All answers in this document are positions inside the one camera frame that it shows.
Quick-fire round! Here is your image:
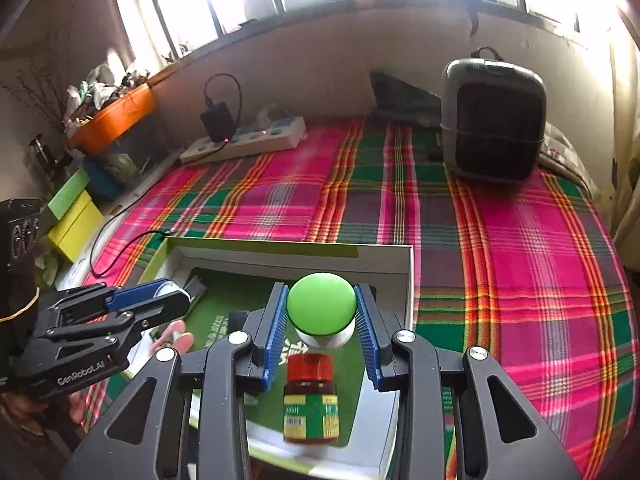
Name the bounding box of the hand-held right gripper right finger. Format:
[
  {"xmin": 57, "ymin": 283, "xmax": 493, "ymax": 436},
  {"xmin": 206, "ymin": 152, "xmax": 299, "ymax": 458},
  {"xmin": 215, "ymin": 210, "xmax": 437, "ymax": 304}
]
[{"xmin": 354, "ymin": 282, "xmax": 583, "ymax": 480}]

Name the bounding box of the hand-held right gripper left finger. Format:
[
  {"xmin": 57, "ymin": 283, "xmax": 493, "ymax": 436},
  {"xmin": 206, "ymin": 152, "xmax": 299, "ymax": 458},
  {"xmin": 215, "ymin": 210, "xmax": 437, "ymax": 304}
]
[{"xmin": 57, "ymin": 282, "xmax": 290, "ymax": 480}]

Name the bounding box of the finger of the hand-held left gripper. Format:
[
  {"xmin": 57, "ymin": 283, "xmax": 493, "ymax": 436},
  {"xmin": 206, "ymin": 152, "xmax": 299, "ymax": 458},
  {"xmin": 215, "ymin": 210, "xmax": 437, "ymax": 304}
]
[
  {"xmin": 42, "ymin": 292, "xmax": 191, "ymax": 344},
  {"xmin": 40, "ymin": 280, "xmax": 171, "ymax": 321}
]

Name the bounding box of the green-topped white knob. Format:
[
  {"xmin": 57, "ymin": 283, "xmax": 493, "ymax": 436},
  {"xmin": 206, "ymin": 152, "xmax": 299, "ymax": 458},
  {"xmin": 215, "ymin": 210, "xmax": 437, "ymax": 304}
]
[{"xmin": 286, "ymin": 272, "xmax": 357, "ymax": 351}]

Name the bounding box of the yellow cardboard storage box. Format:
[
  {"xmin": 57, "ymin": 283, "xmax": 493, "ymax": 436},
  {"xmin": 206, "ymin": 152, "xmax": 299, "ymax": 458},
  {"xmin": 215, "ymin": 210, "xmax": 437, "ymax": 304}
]
[{"xmin": 47, "ymin": 192, "xmax": 106, "ymax": 264}]

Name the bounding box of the red-lid green-label bottle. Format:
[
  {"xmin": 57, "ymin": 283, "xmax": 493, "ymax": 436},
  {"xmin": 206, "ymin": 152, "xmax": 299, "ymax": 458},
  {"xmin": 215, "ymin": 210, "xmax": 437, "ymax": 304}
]
[{"xmin": 282, "ymin": 352, "xmax": 341, "ymax": 446}]

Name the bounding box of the blue storage box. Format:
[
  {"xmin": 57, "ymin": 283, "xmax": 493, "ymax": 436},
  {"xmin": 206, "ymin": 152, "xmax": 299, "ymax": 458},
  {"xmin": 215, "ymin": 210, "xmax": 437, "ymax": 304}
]
[{"xmin": 82, "ymin": 157, "xmax": 124, "ymax": 201}]

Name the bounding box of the green cardboard storage box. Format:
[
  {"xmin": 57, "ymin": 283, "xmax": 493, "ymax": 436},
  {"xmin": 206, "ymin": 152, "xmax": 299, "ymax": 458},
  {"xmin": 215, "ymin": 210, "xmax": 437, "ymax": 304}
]
[{"xmin": 46, "ymin": 167, "xmax": 91, "ymax": 221}]

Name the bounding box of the dark storage box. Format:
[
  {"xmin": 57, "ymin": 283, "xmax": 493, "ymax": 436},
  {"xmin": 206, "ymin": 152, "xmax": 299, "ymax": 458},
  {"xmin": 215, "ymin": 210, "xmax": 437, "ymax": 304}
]
[{"xmin": 95, "ymin": 130, "xmax": 166, "ymax": 181}]

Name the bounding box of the pink green plaid cloth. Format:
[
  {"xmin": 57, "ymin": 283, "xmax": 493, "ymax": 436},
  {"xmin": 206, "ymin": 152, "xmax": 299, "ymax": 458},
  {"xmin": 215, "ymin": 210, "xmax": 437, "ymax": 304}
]
[{"xmin": 82, "ymin": 115, "xmax": 634, "ymax": 480}]

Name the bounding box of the orange plastic basket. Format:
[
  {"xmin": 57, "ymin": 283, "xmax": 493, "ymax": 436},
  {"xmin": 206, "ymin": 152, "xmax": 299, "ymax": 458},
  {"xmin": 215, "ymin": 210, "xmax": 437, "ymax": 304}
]
[{"xmin": 67, "ymin": 82, "xmax": 157, "ymax": 156}]

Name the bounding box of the white power strip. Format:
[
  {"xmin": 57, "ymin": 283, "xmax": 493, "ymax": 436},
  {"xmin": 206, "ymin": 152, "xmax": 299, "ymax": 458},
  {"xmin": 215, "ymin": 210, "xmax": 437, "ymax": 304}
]
[{"xmin": 179, "ymin": 116, "xmax": 307, "ymax": 165}]

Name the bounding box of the black charger adapter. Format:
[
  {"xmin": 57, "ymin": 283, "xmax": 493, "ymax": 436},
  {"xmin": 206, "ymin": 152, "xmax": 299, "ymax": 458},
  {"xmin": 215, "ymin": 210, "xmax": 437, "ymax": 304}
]
[{"xmin": 200, "ymin": 102, "xmax": 236, "ymax": 144}]

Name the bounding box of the pile of crumpled clutter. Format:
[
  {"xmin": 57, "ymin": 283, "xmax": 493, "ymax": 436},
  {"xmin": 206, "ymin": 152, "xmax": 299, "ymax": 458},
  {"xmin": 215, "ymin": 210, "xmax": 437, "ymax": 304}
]
[{"xmin": 65, "ymin": 60, "xmax": 151, "ymax": 123}]

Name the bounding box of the dark folded cloth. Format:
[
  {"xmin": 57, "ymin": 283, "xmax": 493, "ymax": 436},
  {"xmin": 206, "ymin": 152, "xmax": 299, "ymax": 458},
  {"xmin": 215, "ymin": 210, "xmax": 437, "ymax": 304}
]
[{"xmin": 370, "ymin": 70, "xmax": 446, "ymax": 129}]

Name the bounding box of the grey black speaker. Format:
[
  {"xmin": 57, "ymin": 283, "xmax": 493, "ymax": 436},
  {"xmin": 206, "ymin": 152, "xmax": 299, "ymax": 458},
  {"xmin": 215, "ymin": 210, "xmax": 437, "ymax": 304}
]
[{"xmin": 440, "ymin": 47, "xmax": 547, "ymax": 187}]

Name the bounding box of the grey patterned cloth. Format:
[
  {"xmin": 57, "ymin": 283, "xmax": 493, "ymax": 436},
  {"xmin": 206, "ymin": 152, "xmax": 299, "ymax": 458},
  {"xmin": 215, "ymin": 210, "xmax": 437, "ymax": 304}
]
[{"xmin": 537, "ymin": 122, "xmax": 594, "ymax": 189}]

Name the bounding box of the black hook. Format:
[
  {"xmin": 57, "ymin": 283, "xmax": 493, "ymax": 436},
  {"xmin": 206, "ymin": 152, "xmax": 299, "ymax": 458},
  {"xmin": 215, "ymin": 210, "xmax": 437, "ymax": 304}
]
[{"xmin": 460, "ymin": 0, "xmax": 499, "ymax": 39}]

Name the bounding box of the black charger cable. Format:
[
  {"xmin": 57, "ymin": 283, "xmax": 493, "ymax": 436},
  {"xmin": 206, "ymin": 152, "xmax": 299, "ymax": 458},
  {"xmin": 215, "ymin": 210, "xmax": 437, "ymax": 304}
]
[{"xmin": 90, "ymin": 74, "xmax": 244, "ymax": 279}]

